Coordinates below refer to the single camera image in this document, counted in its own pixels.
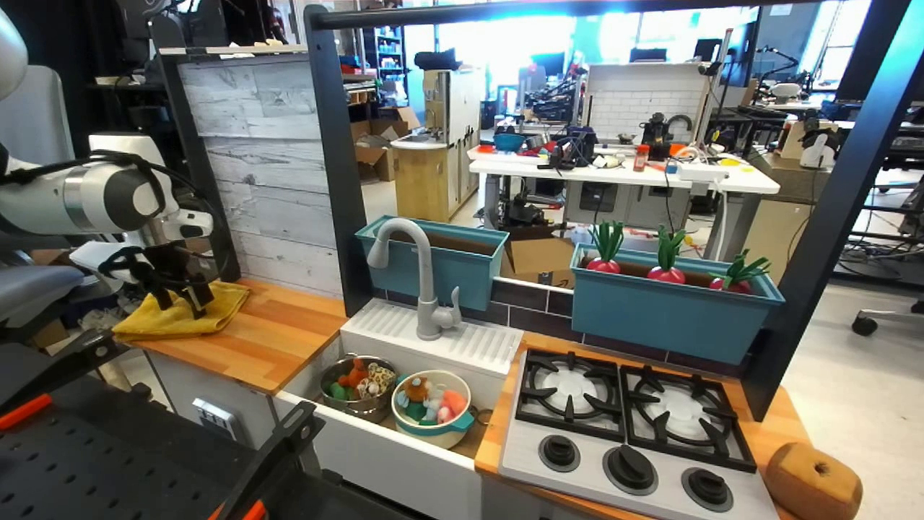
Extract teal planter box with vegetables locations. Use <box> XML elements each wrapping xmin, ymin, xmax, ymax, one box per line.
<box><xmin>569</xmin><ymin>245</ymin><xmax>789</xmax><ymax>366</ymax></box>

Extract brown plush toy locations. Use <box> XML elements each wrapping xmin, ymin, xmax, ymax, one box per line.
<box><xmin>402</xmin><ymin>375</ymin><xmax>434</xmax><ymax>407</ymax></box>

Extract wooden block with hole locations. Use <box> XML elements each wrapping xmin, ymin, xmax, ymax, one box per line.
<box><xmin>761</xmin><ymin>438</ymin><xmax>865</xmax><ymax>520</ymax></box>

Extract yellow towel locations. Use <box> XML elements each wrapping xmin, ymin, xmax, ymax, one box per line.
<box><xmin>109</xmin><ymin>277</ymin><xmax>255</xmax><ymax>342</ymax></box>

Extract grey office chair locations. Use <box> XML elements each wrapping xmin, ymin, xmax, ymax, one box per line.
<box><xmin>0</xmin><ymin>63</ymin><xmax>139</xmax><ymax>334</ymax></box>

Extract toy stove black grates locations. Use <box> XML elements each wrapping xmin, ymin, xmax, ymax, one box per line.
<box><xmin>496</xmin><ymin>346</ymin><xmax>786</xmax><ymax>520</ymax></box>

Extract red plush radish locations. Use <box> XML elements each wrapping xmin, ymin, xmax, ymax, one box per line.
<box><xmin>584</xmin><ymin>220</ymin><xmax>627</xmax><ymax>277</ymax></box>
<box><xmin>706</xmin><ymin>248</ymin><xmax>773</xmax><ymax>294</ymax></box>
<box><xmin>644</xmin><ymin>225</ymin><xmax>689</xmax><ymax>285</ymax></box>

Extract white desk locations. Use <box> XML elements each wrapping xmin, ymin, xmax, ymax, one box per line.
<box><xmin>465</xmin><ymin>142</ymin><xmax>786</xmax><ymax>266</ymax></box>

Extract white bowl teal rim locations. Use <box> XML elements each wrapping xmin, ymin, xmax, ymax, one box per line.
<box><xmin>387</xmin><ymin>366</ymin><xmax>480</xmax><ymax>450</ymax></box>

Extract orange plush toy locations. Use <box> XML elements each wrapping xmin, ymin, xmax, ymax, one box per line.
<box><xmin>337</xmin><ymin>359</ymin><xmax>373</xmax><ymax>396</ymax></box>

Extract steel pot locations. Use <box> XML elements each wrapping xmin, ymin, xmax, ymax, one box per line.
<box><xmin>315</xmin><ymin>353</ymin><xmax>402</xmax><ymax>424</ymax></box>

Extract grey wood backsplash panel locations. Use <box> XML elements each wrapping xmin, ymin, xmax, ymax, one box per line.
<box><xmin>177</xmin><ymin>54</ymin><xmax>346</xmax><ymax>303</ymax></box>

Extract black pegboard table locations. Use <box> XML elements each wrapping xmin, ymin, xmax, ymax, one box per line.
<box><xmin>0</xmin><ymin>369</ymin><xmax>429</xmax><ymax>520</ymax></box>

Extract toy food pile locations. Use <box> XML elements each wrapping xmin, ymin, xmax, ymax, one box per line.
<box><xmin>392</xmin><ymin>386</ymin><xmax>449</xmax><ymax>428</ymax></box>

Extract pink plush toy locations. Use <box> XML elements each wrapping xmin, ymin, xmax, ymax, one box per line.
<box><xmin>438</xmin><ymin>386</ymin><xmax>470</xmax><ymax>421</ymax></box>

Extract cardboard box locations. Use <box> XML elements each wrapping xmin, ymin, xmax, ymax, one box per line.
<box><xmin>503</xmin><ymin>233</ymin><xmax>577</xmax><ymax>288</ymax></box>

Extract beige patterned plush toy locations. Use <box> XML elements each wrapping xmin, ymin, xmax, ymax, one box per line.
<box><xmin>354</xmin><ymin>363</ymin><xmax>399</xmax><ymax>405</ymax></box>

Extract tan wooden cabinet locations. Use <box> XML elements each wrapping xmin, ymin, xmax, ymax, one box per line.
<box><xmin>387</xmin><ymin>135</ymin><xmax>457</xmax><ymax>225</ymax></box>

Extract grey toy faucet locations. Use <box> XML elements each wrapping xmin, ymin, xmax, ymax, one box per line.
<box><xmin>364</xmin><ymin>214</ymin><xmax>467</xmax><ymax>344</ymax></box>

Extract empty teal planter box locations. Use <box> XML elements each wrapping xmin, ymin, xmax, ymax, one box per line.
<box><xmin>353</xmin><ymin>214</ymin><xmax>513</xmax><ymax>316</ymax></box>

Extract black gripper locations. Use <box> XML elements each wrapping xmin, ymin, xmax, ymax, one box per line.
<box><xmin>122</xmin><ymin>242</ymin><xmax>216</xmax><ymax>318</ymax></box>

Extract black clamp orange handle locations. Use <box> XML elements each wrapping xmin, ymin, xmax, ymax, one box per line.
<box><xmin>0</xmin><ymin>326</ymin><xmax>132</xmax><ymax>437</ymax></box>
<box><xmin>201</xmin><ymin>398</ymin><xmax>333</xmax><ymax>520</ymax></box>

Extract white toy sink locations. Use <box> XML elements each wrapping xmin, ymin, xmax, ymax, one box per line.
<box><xmin>272</xmin><ymin>294</ymin><xmax>527</xmax><ymax>520</ymax></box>

